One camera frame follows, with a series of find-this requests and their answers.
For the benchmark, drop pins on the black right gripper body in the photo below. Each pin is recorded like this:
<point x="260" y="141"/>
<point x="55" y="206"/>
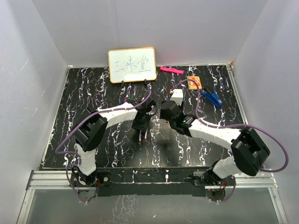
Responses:
<point x="163" y="116"/>

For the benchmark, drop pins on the orange card pack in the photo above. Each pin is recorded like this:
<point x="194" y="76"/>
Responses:
<point x="194" y="83"/>

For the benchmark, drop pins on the yellow whiteboard pen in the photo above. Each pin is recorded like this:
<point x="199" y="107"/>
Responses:
<point x="140" y="136"/>

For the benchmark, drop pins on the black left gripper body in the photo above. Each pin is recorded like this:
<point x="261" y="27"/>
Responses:
<point x="141" y="125"/>

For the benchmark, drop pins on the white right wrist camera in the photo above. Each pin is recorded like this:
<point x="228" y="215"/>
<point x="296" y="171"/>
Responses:
<point x="177" y="96"/>

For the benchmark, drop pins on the aluminium frame rail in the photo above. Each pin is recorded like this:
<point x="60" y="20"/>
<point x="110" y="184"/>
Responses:
<point x="251" y="152"/>

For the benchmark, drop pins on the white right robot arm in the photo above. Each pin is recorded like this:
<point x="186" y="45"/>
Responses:
<point x="225" y="137"/>

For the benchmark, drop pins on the blue stapler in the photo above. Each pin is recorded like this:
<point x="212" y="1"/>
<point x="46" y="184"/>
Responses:
<point x="211" y="96"/>

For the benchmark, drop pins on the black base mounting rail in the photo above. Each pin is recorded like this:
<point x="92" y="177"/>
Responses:
<point x="198" y="182"/>

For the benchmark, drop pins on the small framed whiteboard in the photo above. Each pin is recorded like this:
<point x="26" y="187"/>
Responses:
<point x="132" y="65"/>

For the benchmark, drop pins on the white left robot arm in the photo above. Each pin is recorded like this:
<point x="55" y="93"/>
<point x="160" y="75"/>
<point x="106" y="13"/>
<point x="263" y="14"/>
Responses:
<point x="89" y="135"/>

